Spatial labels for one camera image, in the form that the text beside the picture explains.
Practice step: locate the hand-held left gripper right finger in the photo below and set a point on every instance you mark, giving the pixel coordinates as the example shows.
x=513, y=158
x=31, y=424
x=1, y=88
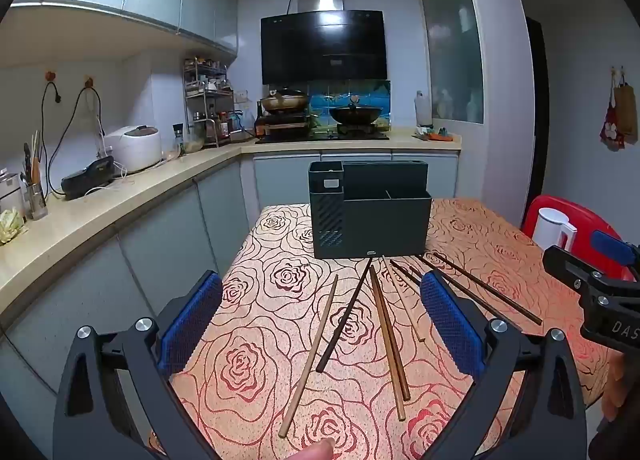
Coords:
x=450, y=327

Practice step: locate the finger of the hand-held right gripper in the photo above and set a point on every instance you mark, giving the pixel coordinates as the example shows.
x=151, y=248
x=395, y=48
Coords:
x=611, y=246
x=567, y=265

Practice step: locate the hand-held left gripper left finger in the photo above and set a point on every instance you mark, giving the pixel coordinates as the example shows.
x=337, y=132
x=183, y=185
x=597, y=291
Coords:
x=192, y=322

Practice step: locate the light brown chopstick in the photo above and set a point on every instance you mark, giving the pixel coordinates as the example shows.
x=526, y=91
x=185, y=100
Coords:
x=310, y=352
x=402, y=297

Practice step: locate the dark grey utensil holder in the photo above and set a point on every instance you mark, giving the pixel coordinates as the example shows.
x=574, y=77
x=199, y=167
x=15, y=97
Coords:
x=380, y=225

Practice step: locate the bundle of kitchen utensils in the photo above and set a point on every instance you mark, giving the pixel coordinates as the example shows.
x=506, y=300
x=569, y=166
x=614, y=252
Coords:
x=34, y=160

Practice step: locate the person's right hand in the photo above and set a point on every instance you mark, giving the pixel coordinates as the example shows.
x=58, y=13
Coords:
x=622, y=385

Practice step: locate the person's left hand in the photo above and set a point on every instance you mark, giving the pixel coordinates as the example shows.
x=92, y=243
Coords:
x=315, y=451

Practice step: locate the red plastic chair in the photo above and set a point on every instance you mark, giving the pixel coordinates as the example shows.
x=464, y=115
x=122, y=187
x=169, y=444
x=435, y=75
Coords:
x=595, y=220

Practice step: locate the white electric kettle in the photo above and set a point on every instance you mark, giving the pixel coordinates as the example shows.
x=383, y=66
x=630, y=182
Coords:
x=552, y=230

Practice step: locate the rose patterned tablecloth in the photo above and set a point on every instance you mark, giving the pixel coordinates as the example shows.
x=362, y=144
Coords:
x=260, y=340

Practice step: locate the grey lower cabinets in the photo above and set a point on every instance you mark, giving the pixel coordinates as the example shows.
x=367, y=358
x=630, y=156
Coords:
x=165, y=240

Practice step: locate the red hanging bag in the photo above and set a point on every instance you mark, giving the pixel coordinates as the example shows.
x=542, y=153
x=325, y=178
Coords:
x=611, y=132

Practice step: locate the beige kitchen countertop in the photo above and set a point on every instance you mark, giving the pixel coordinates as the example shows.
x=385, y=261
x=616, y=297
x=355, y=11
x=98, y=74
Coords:
x=150, y=180

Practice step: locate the black countertop appliance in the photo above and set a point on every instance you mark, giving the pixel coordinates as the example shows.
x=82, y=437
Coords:
x=87, y=180

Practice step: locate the orange green dish tray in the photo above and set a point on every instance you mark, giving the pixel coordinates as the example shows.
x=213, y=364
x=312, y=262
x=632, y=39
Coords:
x=439, y=136

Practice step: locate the glass pepper grinder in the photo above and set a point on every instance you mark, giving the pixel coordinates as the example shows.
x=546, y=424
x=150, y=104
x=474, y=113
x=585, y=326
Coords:
x=178, y=140

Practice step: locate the white rice cooker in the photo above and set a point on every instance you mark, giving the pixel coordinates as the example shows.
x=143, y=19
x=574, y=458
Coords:
x=135, y=147

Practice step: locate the steel utensil cup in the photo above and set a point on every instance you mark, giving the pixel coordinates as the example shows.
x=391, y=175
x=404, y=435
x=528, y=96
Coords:
x=37, y=202

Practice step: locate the napa cabbage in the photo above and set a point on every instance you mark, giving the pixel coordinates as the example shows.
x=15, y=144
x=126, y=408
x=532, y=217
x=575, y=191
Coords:
x=10, y=227

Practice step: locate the metal spice rack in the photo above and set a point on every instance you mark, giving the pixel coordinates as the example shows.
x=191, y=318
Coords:
x=207, y=105

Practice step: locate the black gas stove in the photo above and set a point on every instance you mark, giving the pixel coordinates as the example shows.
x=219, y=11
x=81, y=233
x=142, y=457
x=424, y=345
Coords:
x=320, y=138

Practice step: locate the white storage container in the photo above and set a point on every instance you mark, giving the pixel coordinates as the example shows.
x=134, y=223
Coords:
x=10, y=190

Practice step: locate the black wok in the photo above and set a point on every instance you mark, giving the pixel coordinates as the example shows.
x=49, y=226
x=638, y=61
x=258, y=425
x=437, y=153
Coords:
x=356, y=114

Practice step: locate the golden frying pan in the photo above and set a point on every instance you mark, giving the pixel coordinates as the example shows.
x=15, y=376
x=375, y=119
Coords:
x=284, y=101

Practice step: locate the blue backsplash panel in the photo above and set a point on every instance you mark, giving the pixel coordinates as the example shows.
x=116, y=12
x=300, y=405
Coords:
x=320, y=105

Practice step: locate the frosted glass partition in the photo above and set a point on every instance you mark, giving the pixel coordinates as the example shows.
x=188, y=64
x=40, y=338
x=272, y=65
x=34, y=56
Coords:
x=450, y=40

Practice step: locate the black range hood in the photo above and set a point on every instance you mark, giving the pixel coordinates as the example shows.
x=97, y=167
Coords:
x=324, y=47

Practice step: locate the dark door frame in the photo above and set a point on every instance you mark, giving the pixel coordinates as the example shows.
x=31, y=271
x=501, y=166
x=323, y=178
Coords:
x=537, y=115

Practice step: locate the white wall socket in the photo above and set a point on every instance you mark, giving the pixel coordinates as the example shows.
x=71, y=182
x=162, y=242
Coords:
x=241, y=96

